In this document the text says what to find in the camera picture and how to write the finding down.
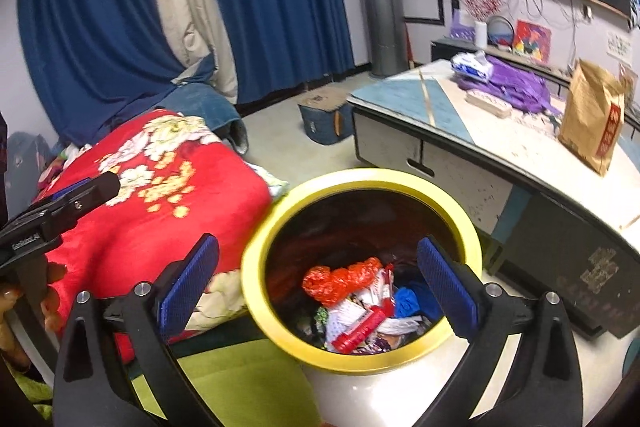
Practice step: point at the red floral blanket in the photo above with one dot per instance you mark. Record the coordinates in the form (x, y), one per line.
(150, 217)

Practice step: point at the brown paper bag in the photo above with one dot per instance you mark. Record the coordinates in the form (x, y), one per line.
(590, 117)

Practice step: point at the blue white coffee table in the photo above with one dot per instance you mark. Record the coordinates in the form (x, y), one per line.
(450, 117)

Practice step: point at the white wall notice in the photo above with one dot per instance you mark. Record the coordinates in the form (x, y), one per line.
(618, 43)

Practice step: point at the blue white tissue pack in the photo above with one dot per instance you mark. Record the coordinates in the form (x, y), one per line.
(470, 66)

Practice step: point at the round table ornament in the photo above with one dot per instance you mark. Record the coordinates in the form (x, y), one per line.
(500, 33)

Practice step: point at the white wall socket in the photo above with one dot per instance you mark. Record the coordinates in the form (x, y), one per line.
(587, 12)

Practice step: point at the red snack tube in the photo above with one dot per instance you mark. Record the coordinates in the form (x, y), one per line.
(360, 329)

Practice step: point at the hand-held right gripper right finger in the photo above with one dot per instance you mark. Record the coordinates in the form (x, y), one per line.
(447, 292)

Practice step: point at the purple bag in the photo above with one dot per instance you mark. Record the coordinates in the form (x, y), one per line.
(520, 87)

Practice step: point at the blue storage stool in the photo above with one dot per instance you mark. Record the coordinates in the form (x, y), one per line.
(325, 119)

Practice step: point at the red plastic bag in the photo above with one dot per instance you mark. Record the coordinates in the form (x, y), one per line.
(330, 282)

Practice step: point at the beige curtain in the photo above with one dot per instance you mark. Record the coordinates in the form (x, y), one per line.
(190, 7)

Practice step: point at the clear plastic bag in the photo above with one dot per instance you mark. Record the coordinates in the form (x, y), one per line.
(405, 326)

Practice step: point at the blue curtain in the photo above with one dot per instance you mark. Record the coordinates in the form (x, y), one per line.
(100, 32)
(280, 7)

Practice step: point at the purple box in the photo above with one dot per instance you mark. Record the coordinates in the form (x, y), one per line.
(462, 26)

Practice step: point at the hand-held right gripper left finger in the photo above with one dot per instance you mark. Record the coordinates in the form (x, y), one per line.
(192, 282)

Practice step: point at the white vase with red flowers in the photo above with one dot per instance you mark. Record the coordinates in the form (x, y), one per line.
(480, 34)

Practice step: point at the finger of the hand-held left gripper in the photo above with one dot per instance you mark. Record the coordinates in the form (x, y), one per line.
(70, 189)
(85, 202)

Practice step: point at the person's green clothing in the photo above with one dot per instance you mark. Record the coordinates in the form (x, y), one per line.
(240, 382)

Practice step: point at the blue white cloth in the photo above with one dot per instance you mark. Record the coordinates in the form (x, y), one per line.
(192, 72)

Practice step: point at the colourful picture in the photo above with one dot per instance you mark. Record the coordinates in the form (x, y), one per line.
(531, 39)

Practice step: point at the white power strip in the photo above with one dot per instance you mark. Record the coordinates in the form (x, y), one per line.
(489, 103)

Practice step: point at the yellow rimmed trash bin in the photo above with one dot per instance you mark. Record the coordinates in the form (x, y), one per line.
(255, 277)

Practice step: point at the person's left hand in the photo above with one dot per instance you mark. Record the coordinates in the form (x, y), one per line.
(55, 272)

